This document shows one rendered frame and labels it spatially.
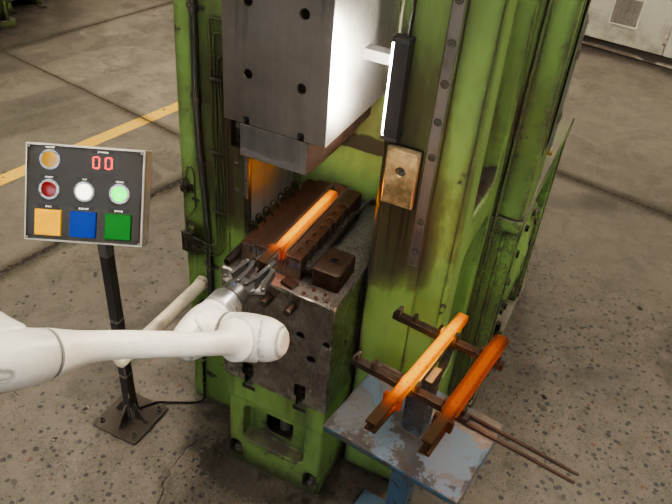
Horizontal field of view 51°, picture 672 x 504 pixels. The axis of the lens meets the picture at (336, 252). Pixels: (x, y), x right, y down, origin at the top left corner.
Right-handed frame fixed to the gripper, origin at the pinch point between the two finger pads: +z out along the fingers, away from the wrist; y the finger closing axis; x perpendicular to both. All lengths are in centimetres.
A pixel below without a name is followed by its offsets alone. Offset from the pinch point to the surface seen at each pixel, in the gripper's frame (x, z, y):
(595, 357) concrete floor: -100, 126, 99
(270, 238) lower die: -0.8, 9.7, -5.1
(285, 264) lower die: -4.3, 5.1, 2.6
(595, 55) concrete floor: -100, 518, 35
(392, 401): 0, -31, 50
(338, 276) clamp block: -2.0, 5.6, 19.3
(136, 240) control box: -2.2, -9.9, -38.4
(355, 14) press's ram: 67, 17, 13
